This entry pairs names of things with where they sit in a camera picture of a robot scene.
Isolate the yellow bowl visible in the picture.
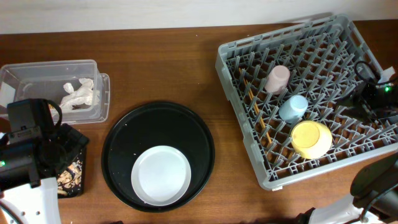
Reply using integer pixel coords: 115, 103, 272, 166
290, 121, 333, 159

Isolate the light blue cup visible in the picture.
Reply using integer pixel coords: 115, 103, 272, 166
279, 95, 308, 123

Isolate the pink cup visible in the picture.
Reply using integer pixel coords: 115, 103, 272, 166
264, 65, 290, 95

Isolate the grey round plate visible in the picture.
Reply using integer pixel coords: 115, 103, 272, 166
131, 146, 192, 207

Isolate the white tissue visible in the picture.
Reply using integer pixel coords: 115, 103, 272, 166
59, 78, 100, 112

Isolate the peanut shells and rice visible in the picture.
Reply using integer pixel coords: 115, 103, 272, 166
57, 159, 84, 198

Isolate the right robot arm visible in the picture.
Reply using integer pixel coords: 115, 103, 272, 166
294, 83, 397, 224

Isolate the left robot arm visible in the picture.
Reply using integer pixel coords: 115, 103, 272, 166
1, 98, 90, 223

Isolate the grey dishwasher rack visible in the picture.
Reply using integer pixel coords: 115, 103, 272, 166
215, 14, 397, 190

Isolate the round black serving tray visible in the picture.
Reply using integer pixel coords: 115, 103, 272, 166
101, 101, 215, 213

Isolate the clear plastic bin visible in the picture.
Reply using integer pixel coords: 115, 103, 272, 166
1, 60, 110, 124

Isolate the black rectangular tray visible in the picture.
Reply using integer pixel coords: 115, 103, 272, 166
57, 124, 90, 198

